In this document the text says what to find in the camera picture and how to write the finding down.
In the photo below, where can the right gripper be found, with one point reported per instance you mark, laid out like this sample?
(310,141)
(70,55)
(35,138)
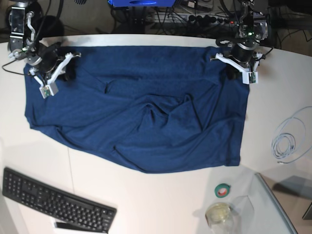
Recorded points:
(50,59)

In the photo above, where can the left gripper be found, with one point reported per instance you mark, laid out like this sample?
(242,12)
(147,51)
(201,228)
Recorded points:
(241,54)

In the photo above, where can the dark blue t-shirt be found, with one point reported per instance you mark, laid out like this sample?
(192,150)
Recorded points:
(154,109)

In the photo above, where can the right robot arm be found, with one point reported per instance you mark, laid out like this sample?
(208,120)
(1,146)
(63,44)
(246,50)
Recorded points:
(28,25)

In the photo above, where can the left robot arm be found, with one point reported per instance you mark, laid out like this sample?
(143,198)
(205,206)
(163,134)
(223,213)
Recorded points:
(251,25)

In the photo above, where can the black power strip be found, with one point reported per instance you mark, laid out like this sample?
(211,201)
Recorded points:
(207,20)

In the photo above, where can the blue box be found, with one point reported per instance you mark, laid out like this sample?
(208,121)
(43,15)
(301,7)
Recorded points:
(148,3)

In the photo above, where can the green tape roll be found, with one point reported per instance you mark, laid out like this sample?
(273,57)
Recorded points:
(222,190)

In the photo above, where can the black computer keyboard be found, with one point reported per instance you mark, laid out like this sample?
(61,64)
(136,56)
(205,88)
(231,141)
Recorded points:
(73,211)

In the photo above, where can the clear glass jar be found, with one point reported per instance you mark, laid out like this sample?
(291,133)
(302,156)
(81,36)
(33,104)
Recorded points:
(220,219)

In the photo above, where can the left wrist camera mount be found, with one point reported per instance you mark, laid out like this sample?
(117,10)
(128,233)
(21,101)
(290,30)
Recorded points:
(249,75)

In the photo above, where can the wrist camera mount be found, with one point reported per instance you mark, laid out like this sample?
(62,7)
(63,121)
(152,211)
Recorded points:
(249,75)
(52,78)

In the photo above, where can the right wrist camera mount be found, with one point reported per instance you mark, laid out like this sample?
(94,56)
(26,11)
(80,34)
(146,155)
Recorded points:
(52,78)

